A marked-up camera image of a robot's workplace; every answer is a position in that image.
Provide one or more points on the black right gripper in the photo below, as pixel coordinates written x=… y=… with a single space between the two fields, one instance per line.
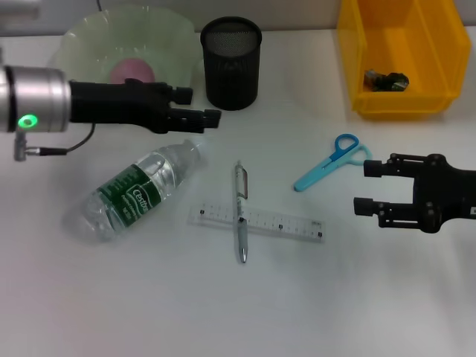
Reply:
x=446 y=193

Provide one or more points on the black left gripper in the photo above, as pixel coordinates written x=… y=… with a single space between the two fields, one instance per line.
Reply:
x=119 y=104

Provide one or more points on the pink peach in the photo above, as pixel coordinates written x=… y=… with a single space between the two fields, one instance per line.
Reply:
x=130 y=70

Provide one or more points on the blue scissors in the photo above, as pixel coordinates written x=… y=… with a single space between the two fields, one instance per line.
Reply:
x=327 y=163

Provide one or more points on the clear green-label water bottle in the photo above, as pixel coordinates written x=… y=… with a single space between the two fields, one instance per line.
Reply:
x=134 y=191

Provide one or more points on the green plastic wrapper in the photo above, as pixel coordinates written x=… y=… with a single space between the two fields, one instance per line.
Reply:
x=386 y=81

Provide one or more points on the clear plastic ruler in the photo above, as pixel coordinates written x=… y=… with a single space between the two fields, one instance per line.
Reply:
x=282 y=225

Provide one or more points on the black mesh pen holder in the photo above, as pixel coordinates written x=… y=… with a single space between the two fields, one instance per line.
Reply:
x=231 y=70

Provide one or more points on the white silver pen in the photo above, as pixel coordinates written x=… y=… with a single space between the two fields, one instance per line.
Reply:
x=241 y=186

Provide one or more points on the translucent green fruit plate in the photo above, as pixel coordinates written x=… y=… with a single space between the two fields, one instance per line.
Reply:
x=122 y=33

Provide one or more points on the yellow plastic bin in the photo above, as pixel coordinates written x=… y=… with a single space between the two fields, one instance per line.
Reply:
x=401 y=48

